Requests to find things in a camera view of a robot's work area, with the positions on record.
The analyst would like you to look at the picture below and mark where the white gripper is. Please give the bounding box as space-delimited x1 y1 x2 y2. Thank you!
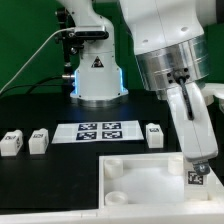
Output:
166 80 218 176

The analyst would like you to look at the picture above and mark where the white square tabletop part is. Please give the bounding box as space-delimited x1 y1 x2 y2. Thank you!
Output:
99 153 224 208

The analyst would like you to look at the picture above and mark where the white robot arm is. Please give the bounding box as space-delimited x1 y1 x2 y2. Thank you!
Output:
57 0 218 175

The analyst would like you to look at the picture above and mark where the white sheet with markers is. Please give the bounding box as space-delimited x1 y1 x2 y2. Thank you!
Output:
52 121 144 144

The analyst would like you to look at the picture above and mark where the black camera stand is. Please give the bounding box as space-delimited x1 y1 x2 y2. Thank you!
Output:
55 7 83 97

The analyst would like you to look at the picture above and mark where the black cable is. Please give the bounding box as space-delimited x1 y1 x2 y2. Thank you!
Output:
0 76 73 98

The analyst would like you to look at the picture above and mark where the white cable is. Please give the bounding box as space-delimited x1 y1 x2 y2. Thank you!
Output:
0 27 76 93

